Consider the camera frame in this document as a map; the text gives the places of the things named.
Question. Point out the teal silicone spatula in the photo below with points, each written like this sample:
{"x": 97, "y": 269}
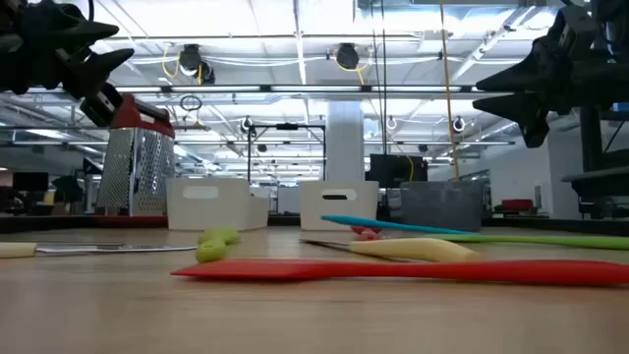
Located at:
{"x": 373, "y": 223}

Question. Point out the grey plastic bin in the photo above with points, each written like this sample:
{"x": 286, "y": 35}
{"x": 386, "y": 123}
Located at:
{"x": 442, "y": 206}

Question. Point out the blue-screen computer monitor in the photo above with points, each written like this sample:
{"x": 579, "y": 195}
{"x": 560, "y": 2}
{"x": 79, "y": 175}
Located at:
{"x": 621, "y": 106}

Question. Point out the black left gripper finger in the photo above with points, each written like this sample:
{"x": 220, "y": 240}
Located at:
{"x": 83, "y": 33}
{"x": 98, "y": 66}

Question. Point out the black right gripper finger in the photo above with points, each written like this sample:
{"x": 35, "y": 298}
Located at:
{"x": 531, "y": 74}
{"x": 528, "y": 110}

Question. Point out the black background monitor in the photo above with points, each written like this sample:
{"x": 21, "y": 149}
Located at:
{"x": 393, "y": 171}

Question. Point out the red background seat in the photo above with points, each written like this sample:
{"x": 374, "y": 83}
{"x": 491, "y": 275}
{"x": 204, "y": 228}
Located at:
{"x": 516, "y": 204}

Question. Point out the black metal stand frame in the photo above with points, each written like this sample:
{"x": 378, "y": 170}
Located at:
{"x": 286, "y": 126}

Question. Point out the green silicone spatula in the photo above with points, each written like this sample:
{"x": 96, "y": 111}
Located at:
{"x": 565, "y": 241}

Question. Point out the red silicone spoon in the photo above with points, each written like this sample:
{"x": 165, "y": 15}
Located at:
{"x": 366, "y": 236}

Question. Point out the dark background monitor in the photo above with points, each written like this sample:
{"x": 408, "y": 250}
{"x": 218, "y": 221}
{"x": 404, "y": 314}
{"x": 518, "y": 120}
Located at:
{"x": 30, "y": 182}

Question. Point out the green silicone spoon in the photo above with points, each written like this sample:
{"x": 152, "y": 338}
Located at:
{"x": 209, "y": 251}

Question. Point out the red silicone spatula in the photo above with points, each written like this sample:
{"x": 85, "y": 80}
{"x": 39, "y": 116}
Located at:
{"x": 344, "y": 270}

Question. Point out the grey computer desk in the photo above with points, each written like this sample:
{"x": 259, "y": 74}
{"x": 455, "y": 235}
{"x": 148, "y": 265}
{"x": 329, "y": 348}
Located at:
{"x": 589, "y": 142}

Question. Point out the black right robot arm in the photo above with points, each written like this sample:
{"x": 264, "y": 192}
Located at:
{"x": 614, "y": 24}

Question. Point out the white plastic bin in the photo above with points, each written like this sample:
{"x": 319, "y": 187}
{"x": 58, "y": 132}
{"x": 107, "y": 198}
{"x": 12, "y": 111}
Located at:
{"x": 216, "y": 211}
{"x": 339, "y": 214}

